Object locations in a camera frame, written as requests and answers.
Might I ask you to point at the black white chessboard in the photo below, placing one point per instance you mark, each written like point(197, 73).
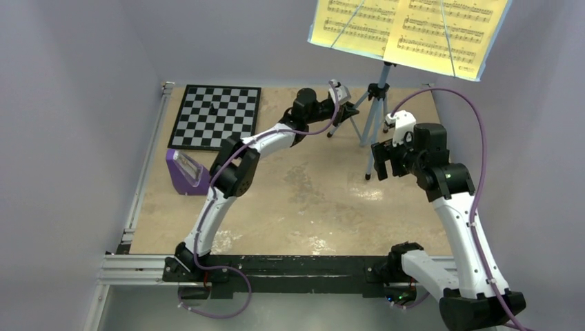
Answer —
point(196, 129)

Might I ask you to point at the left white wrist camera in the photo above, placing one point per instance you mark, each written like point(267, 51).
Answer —
point(338, 92)

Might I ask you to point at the aluminium frame rail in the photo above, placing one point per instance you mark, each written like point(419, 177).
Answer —
point(147, 269)

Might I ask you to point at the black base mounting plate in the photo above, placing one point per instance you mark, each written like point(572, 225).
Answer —
point(224, 276)

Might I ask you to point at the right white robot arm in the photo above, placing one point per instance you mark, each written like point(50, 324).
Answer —
point(477, 296)

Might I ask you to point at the purple metronome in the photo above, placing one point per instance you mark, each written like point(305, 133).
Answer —
point(180, 184)

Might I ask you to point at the light blue music stand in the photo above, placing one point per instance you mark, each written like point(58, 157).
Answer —
point(377, 94)

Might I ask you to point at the right yellow sheet music page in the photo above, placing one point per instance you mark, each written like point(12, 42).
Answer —
point(451, 38)

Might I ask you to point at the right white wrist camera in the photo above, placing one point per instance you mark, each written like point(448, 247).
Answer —
point(403, 123)

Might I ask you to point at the yellow sheet music page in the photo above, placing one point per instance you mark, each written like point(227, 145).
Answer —
point(451, 38)
point(355, 27)

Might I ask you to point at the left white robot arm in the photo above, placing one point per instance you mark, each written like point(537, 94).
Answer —
point(234, 168)

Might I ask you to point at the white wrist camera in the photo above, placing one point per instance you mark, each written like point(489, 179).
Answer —
point(403, 123)
point(338, 92)

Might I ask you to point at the clear plastic metronome cover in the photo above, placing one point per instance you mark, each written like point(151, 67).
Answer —
point(190, 169)

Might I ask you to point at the left yellow sheet music page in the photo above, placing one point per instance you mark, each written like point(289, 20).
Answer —
point(355, 27)

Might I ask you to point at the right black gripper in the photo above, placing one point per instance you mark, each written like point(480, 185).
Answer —
point(379, 151)

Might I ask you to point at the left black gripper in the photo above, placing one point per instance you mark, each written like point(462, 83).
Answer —
point(344, 112)

